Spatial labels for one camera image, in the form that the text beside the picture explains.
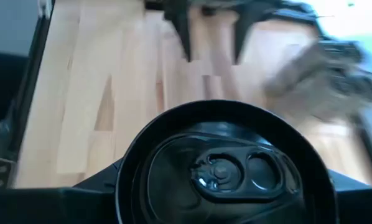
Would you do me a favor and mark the white can blue palm print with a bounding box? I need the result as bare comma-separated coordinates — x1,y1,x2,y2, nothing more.
114,99,338,224

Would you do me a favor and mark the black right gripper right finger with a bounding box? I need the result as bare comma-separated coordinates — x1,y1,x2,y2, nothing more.
328,170,372,224

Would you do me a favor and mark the clear plastic bin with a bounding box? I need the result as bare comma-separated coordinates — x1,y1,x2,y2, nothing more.
262,39,372,124

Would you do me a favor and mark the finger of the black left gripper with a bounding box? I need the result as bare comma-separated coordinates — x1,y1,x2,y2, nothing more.
233,10,277,66
164,7,193,63

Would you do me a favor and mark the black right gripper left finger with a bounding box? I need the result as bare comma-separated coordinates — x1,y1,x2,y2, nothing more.
75,159,123,224

